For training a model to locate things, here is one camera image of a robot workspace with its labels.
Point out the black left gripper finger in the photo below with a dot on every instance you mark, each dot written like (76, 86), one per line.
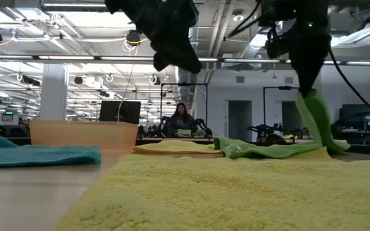
(186, 56)
(161, 61)

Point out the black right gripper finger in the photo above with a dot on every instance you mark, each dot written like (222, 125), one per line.
(315, 69)
(300, 70)

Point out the green microfiber towel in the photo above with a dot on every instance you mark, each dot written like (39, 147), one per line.
(268, 150)

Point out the small yellow microfiber towel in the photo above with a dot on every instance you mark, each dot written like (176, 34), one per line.
(172, 147)

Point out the large yellow microfiber towel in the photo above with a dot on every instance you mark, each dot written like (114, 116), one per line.
(236, 192)

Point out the teal microfiber towel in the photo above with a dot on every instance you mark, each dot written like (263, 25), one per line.
(37, 155)

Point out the black background robot arm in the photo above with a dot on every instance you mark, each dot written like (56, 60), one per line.
(263, 130)

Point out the dark desk monitor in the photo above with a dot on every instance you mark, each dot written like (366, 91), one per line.
(355, 117)

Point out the person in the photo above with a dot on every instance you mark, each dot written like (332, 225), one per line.
(181, 122)

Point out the black computer monitor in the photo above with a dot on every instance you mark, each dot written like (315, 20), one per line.
(109, 112)

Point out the long ceiling light bar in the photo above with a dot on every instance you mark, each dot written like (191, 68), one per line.
(69, 57)

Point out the white structural column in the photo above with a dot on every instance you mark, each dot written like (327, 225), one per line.
(53, 93)

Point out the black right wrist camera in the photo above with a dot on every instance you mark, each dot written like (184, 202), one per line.
(275, 46)

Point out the black background frame stand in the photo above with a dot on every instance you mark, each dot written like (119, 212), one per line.
(264, 109)

